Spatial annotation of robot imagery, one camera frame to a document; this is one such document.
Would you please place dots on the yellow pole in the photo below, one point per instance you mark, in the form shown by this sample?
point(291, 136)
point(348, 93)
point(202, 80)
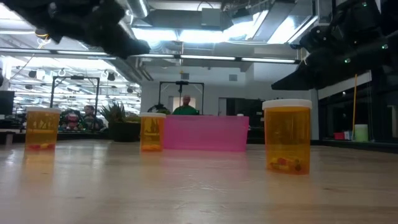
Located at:
point(354, 105)

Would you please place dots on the pale green container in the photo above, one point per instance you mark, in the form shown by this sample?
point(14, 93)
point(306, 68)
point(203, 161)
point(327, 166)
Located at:
point(361, 133)

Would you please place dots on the linear ceiling lamp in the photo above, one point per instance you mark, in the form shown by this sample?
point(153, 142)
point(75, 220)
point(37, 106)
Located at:
point(81, 53)
point(217, 58)

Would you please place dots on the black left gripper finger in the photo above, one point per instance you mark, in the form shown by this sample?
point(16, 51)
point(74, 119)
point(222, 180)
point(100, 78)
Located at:
point(124, 45)

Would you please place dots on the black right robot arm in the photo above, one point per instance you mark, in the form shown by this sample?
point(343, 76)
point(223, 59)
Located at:
point(357, 12)

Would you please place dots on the pink plastic basket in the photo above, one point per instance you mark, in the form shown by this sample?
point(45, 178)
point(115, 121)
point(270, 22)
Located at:
point(208, 133)

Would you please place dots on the small potted green plant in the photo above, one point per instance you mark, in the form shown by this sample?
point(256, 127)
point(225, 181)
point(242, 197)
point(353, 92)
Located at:
point(124, 132)

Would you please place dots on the orange pill bottle white cap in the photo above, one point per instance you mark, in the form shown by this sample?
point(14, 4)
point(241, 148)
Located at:
point(152, 133)
point(287, 140)
point(42, 130)

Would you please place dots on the black monitor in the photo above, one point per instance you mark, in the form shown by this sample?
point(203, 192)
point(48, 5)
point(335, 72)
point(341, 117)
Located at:
point(6, 102)

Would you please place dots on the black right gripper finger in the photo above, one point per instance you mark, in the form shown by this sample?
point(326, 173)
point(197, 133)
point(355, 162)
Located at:
point(311, 76)

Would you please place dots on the small red box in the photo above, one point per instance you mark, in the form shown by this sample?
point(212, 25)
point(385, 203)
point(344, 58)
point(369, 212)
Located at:
point(339, 136)

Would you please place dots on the person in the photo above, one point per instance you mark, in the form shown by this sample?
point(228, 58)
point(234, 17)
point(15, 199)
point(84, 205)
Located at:
point(90, 119)
point(185, 110)

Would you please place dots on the black camera rig frame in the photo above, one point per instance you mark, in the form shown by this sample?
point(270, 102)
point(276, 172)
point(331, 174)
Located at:
point(76, 77)
point(181, 82)

